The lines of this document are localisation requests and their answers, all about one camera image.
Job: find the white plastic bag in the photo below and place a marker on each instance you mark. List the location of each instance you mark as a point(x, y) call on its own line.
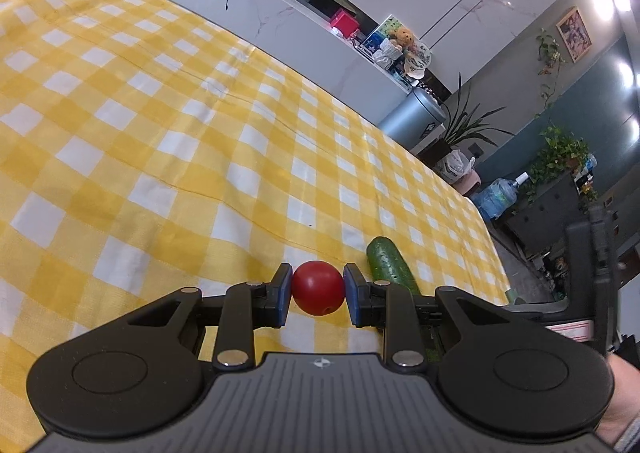
point(454, 167)

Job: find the hanging vine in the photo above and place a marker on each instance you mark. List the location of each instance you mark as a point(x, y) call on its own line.
point(547, 58)

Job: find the pothos plant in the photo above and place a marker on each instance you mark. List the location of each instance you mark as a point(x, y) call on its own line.
point(557, 155)

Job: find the red box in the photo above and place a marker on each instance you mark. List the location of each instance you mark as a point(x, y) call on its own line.
point(345, 24)

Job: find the long-leaf potted plant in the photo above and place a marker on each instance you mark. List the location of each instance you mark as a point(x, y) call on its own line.
point(462, 125)

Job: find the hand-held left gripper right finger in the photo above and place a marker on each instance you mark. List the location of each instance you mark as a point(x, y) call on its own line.
point(354, 295)

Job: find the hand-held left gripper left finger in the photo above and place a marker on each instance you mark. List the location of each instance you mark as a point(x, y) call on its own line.
point(282, 295)

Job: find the grey pedal trash bin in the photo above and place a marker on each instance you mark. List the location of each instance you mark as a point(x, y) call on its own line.
point(415, 118)

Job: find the brown teddy bear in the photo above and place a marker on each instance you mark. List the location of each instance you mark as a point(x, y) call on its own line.
point(402, 39)

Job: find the dark grey dresser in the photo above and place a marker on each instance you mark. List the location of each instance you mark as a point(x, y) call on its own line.
point(545, 218)

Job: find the illustrated board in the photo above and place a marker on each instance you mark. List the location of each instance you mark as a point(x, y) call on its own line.
point(382, 28)

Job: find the yellow checkered tablecloth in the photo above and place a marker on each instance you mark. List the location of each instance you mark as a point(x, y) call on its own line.
point(150, 108)

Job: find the green cucumber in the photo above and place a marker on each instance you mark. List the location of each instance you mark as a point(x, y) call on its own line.
point(390, 263)

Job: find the white printed fan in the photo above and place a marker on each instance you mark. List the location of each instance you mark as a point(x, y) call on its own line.
point(417, 63)

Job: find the person's right forearm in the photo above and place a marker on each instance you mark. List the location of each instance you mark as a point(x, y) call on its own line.
point(622, 393)

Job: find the framed wall picture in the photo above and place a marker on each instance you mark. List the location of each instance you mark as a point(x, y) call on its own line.
point(575, 33)

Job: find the blue water bottle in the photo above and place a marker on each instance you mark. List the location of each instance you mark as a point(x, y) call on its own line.
point(497, 197)

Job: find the white marble tv console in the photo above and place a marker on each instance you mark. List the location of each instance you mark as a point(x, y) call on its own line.
point(250, 8)

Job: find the red cherry tomato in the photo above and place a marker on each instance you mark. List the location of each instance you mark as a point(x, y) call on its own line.
point(315, 285)

